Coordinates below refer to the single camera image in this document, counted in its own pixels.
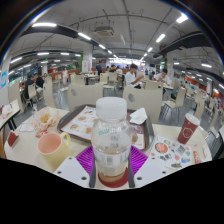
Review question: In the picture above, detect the white paper card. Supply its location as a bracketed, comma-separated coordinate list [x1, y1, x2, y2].
[18, 122, 35, 133]

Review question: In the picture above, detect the red sauce packet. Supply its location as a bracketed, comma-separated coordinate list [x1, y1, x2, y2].
[192, 150, 202, 165]

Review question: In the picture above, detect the colourful sticker leaflet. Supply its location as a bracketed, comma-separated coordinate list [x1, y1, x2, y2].
[148, 135, 197, 169]

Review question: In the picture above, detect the ceiling air conditioner unit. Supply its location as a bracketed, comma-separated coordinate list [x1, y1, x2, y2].
[94, 25, 115, 38]

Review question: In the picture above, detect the group of ceiling lights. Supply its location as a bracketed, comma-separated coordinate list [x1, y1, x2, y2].
[8, 13, 224, 91]

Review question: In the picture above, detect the flat round red coaster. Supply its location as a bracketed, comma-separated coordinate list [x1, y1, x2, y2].
[97, 166, 130, 189]

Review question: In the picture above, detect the clear tea bottle white cap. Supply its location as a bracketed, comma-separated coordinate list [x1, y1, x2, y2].
[90, 97, 134, 184]

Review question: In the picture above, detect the group of beige chairs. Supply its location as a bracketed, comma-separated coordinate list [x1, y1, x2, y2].
[8, 71, 224, 134]

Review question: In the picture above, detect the beige neighbouring table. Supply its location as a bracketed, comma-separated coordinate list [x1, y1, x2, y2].
[0, 98, 21, 131]

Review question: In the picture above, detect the red paper cup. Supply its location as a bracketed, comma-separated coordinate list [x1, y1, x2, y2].
[177, 112, 201, 145]

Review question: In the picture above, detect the printed paper tray liner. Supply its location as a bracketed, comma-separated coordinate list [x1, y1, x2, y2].
[60, 105, 147, 150]

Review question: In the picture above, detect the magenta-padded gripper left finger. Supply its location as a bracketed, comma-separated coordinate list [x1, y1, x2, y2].
[54, 144, 98, 190]

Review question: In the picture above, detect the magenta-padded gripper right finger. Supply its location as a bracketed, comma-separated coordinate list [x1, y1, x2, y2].
[127, 144, 171, 189]

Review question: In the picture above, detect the beige chair with round hole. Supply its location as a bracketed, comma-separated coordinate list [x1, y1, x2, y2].
[67, 83, 104, 112]
[123, 85, 164, 124]

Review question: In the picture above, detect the person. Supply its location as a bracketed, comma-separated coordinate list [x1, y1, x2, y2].
[34, 74, 45, 96]
[23, 76, 35, 100]
[153, 68, 173, 86]
[124, 63, 144, 89]
[95, 62, 104, 76]
[61, 68, 69, 86]

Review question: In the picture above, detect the yellow mug pink inside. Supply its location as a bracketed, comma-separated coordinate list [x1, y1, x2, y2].
[37, 131, 72, 169]

